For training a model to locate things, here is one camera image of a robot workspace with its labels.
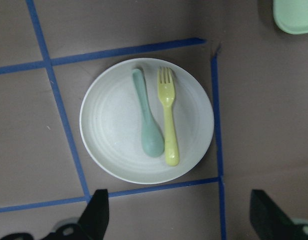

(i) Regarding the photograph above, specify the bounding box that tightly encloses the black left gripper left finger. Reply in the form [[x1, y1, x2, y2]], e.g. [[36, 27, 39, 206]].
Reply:
[[0, 188, 110, 240]]

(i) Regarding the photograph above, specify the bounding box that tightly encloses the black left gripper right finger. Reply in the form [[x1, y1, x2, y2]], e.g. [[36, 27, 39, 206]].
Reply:
[[249, 189, 308, 240]]

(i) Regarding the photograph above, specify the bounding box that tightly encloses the white round plate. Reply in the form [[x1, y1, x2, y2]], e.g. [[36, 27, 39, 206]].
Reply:
[[79, 58, 214, 185]]

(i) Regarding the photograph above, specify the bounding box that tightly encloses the yellow plastic fork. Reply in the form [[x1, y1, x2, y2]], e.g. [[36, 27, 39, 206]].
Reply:
[[157, 67, 180, 167]]

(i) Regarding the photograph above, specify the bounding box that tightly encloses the teal plastic spoon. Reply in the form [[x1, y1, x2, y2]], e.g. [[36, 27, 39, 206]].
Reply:
[[132, 68, 164, 158]]

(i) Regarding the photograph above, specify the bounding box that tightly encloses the light green tray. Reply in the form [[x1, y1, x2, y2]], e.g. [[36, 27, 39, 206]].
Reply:
[[273, 0, 308, 35]]

